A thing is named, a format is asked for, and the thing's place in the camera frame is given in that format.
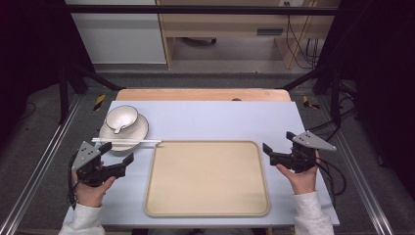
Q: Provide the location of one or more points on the light wooden desk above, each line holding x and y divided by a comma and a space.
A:
225, 26

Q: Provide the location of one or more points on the dark curtain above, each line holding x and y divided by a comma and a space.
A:
29, 49
381, 81

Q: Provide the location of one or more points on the white plate dark rim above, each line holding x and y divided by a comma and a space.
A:
142, 129

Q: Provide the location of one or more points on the wooden table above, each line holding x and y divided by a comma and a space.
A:
202, 94

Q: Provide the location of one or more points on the white ceramic spoon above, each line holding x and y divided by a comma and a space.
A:
120, 126

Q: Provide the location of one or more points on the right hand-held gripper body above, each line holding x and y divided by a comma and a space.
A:
311, 141

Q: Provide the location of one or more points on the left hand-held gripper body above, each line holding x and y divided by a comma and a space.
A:
85, 156

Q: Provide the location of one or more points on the white chopstick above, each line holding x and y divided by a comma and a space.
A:
143, 141
130, 143

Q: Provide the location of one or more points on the white bowl dark rim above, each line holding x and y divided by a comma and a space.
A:
125, 114

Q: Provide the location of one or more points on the person's right hand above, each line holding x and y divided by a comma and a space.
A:
303, 182

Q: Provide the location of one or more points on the black horizontal frame bar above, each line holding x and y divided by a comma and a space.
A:
195, 9

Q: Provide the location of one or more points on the beige tray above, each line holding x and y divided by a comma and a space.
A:
207, 179

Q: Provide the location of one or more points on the aluminium rail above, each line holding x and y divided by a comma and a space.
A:
362, 182
42, 163

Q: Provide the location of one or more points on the black metal stand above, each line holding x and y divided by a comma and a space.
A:
335, 98
63, 94

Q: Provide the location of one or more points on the black chair base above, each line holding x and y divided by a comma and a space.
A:
199, 40

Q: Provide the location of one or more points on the white cabinet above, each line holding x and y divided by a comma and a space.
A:
120, 39

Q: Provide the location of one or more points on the person's left hand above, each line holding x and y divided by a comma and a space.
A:
91, 196

